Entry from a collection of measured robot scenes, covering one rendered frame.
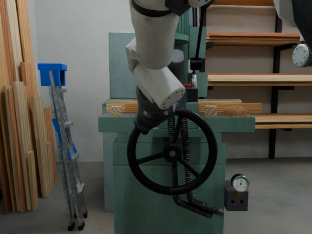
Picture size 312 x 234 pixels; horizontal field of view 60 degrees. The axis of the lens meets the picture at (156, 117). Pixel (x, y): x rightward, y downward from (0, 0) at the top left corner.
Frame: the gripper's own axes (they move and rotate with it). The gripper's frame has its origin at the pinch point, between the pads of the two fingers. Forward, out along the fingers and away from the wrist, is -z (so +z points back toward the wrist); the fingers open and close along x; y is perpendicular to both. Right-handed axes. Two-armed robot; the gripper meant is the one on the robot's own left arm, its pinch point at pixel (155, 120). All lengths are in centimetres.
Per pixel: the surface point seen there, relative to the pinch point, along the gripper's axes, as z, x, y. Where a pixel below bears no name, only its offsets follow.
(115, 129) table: -25.5, -9.3, 13.7
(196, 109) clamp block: -12.9, 16.8, 0.1
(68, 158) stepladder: -109, -41, 47
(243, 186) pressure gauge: -30.2, 19.5, -29.5
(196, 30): -33, 49, 40
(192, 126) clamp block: -15.9, 12.8, -3.5
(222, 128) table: -25.3, 24.9, -8.0
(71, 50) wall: -207, 8, 209
